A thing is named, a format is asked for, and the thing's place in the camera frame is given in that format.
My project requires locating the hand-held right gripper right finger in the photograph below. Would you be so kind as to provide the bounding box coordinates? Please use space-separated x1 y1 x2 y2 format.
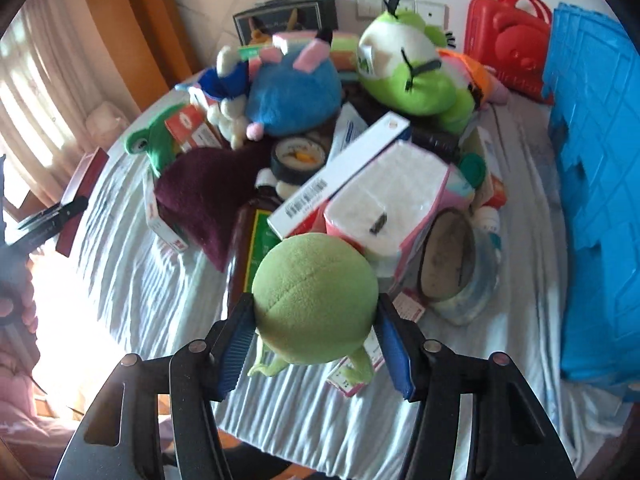
375 294 584 480

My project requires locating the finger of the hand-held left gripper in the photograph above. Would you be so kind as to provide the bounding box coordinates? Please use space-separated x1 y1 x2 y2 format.
17 197 89 249

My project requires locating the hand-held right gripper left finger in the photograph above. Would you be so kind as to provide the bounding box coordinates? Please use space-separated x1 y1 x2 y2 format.
52 292 256 480

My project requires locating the round green plush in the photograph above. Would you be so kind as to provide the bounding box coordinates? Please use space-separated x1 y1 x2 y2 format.
247 231 387 385

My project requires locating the blue plastic crate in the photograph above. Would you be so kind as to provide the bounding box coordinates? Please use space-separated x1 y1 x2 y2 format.
542 2 640 392

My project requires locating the green bird plush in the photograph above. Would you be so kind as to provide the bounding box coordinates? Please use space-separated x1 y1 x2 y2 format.
355 0 479 134

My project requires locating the orange dress pig plush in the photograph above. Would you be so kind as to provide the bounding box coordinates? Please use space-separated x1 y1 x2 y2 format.
439 48 509 112

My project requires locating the person's left hand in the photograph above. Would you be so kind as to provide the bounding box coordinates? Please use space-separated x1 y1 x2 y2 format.
0 284 38 332

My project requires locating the white paper tag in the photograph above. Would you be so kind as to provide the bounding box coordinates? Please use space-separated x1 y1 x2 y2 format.
392 289 427 322

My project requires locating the dark red box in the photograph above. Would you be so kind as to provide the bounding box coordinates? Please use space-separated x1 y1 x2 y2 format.
54 148 110 259

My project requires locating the brown glass bottle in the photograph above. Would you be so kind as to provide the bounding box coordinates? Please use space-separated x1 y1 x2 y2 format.
227 184 287 312

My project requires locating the white medicine box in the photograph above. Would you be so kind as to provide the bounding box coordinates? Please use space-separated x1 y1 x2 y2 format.
142 174 192 254

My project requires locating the clear tape roll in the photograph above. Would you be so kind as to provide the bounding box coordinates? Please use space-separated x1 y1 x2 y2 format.
417 207 504 327

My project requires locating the sheer curtain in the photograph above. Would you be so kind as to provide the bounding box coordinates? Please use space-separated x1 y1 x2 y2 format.
0 7 128 213

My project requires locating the green frog plush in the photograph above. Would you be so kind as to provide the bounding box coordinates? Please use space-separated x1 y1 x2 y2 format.
124 102 194 179

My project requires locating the person's pink garment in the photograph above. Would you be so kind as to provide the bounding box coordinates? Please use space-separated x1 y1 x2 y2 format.
0 332 78 466

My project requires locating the maroon cloth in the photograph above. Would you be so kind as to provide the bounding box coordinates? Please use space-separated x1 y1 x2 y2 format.
152 147 274 274

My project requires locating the striped white tablecloth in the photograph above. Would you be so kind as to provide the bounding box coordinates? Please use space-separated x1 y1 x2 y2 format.
75 80 637 462

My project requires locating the small white bottle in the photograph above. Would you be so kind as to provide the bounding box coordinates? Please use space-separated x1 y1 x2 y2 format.
474 207 503 241

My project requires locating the small red box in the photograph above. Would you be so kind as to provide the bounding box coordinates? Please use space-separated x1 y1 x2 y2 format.
163 105 227 154

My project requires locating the small red packet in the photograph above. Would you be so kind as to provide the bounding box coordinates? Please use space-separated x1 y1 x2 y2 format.
479 174 509 212

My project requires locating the long white box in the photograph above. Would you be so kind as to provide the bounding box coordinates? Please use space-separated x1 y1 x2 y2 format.
267 109 414 242

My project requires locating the green capped bottle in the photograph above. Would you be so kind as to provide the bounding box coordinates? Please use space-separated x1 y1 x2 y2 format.
457 152 489 192

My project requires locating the black tape roll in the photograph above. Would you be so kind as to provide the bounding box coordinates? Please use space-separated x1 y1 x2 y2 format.
269 134 332 187

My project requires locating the black cylinder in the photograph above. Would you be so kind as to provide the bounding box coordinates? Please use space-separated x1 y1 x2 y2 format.
409 127 462 162

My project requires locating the white blue duck plush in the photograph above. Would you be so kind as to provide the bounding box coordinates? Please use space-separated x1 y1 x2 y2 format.
199 45 251 102

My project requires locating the blue round plush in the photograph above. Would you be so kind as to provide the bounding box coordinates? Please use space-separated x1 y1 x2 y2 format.
247 27 344 142

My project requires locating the black gift box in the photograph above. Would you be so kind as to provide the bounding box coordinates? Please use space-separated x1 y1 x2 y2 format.
232 0 341 46

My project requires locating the red toy suitcase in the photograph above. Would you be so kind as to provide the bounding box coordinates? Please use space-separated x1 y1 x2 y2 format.
463 0 554 106

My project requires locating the wooden window frame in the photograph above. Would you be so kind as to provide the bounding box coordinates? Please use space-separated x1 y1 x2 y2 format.
75 0 197 117

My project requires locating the white wall socket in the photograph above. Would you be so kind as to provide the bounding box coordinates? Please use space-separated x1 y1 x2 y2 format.
414 0 449 27

